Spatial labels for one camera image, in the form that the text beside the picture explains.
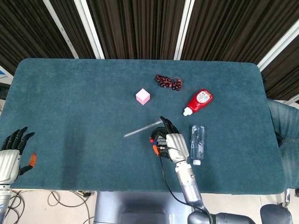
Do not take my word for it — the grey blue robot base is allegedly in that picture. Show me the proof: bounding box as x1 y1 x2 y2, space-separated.
93 191 195 224

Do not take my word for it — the pink cube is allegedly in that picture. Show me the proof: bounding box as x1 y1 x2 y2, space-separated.
135 88 151 106

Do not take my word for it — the clear glass test tube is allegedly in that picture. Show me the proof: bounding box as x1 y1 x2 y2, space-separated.
123 119 163 139

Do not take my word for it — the black cup with markers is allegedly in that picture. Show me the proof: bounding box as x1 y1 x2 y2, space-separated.
150 126 169 150

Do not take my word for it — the person's leg in jeans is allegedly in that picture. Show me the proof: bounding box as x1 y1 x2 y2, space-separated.
267 99 299 190

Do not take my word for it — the black cable of right hand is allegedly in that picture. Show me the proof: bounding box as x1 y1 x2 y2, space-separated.
157 146 212 219

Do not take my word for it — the chrome chair leg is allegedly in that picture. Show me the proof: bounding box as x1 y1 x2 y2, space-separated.
277 188 292 209

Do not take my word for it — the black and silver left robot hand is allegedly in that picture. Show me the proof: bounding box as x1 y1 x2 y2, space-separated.
0 126 37 185

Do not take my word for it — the black floor cable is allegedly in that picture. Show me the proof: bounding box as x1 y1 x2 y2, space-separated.
3 190 25 224

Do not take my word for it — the teal table cloth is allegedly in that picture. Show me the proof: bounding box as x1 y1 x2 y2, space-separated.
0 57 287 195

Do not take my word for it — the dark red grape bunch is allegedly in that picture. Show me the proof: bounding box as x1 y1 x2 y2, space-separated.
154 74 184 91

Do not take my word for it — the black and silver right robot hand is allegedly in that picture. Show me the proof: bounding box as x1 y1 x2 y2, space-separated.
151 116 190 163

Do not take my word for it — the red ketchup squeeze bottle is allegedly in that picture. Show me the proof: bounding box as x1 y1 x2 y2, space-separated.
183 88 214 117

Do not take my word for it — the clear plastic water bottle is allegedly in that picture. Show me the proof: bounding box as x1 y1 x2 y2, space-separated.
191 125 206 166

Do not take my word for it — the white aluminium frame bar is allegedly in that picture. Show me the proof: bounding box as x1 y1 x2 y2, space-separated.
43 0 79 59
256 23 299 72
74 0 105 60
173 0 195 61

